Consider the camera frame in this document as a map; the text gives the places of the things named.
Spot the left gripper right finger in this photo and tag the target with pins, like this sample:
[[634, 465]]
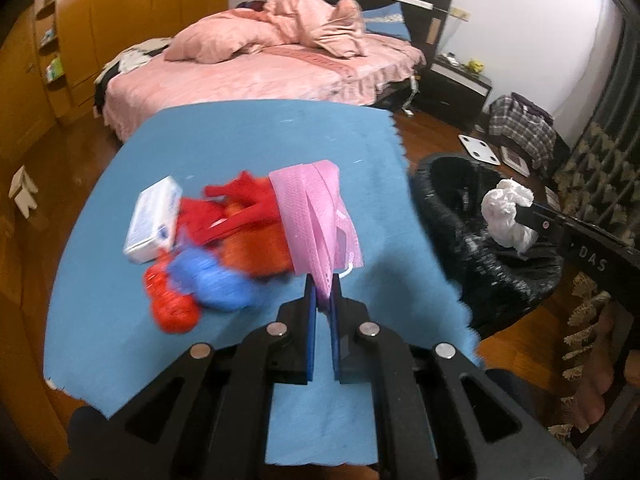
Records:
[[349, 353]]

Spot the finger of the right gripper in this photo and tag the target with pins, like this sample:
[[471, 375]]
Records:
[[537, 217]]

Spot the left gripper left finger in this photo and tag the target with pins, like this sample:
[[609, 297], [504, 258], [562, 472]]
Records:
[[294, 358]]

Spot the orange mesh net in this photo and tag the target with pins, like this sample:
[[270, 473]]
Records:
[[259, 247]]

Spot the pink mesh net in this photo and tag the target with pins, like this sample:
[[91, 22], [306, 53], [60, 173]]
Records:
[[321, 236]]

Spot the red plastic bag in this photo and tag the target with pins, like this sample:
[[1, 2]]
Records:
[[173, 312]]

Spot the blue plastic bag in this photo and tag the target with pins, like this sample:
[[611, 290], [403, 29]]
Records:
[[196, 272]]

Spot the red cloth strip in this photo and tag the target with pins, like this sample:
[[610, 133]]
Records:
[[246, 202]]

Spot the white medicine box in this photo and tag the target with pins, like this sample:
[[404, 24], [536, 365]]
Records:
[[153, 225]]

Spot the black trash bin bag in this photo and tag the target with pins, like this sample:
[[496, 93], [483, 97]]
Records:
[[497, 284]]

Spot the patterned curtain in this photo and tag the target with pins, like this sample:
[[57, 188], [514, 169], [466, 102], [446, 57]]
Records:
[[600, 185]]

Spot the framed picture on floor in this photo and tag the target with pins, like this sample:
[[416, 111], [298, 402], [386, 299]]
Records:
[[515, 161]]

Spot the white bathroom scale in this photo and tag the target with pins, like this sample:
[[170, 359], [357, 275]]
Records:
[[479, 150]]

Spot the plaid bag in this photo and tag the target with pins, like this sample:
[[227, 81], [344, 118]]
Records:
[[516, 118]]

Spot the black nightstand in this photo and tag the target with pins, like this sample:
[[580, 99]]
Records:
[[452, 94]]

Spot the yellow toy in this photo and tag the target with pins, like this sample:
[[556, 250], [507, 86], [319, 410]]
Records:
[[475, 67]]

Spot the blue table cloth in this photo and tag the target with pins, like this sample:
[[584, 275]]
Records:
[[102, 344]]

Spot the blue pillow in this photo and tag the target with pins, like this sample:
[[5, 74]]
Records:
[[387, 21]]

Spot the pink bed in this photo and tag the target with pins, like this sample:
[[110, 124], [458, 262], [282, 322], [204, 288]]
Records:
[[291, 72]]

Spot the white small stool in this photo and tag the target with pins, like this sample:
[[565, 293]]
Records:
[[22, 191]]

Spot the pink crumpled duvet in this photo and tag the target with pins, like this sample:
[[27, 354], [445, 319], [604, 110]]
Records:
[[315, 24]]

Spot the clothes pile on bed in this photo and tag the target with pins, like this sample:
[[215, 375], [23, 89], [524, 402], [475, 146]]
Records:
[[135, 56]]

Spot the wooden wardrobe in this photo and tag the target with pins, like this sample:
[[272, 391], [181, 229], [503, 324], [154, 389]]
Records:
[[56, 48]]

